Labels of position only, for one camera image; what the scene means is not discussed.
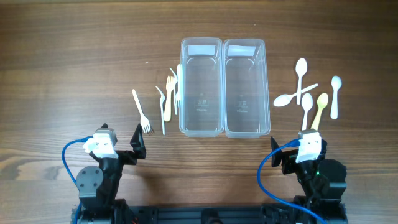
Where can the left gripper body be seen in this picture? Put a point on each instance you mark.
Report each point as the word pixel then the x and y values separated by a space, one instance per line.
pixel 123 154

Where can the right clear plastic container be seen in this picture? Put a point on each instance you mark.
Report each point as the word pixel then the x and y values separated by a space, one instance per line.
pixel 247 94

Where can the clear plastic container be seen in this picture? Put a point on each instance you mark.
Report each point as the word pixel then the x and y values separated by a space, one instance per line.
pixel 201 83
pixel 247 94

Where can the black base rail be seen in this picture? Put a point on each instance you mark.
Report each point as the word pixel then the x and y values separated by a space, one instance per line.
pixel 267 213

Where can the left clear plastic container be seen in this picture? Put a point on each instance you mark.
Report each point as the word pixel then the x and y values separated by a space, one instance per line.
pixel 201 83

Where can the white spoon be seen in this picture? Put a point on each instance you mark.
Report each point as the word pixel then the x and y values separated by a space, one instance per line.
pixel 336 84
pixel 300 69
pixel 307 104

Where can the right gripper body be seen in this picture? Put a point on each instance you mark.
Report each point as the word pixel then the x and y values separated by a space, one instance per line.
pixel 289 158

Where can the yellow plastic spoon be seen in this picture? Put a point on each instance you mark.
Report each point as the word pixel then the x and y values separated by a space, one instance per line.
pixel 322 102

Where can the white bent plastic fork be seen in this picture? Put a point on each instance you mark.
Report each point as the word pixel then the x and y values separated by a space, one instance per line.
pixel 161 102

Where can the yellow plastic fork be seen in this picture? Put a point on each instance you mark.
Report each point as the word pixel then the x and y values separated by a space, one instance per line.
pixel 168 103

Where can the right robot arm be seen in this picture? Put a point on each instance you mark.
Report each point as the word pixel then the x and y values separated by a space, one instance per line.
pixel 322 180

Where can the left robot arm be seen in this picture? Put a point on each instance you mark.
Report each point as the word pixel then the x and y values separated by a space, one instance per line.
pixel 98 185

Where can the pale blue plastic fork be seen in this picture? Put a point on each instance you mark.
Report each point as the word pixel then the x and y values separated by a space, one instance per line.
pixel 178 97

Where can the white spoon crosswise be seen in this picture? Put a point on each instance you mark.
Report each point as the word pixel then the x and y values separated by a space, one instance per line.
pixel 285 99

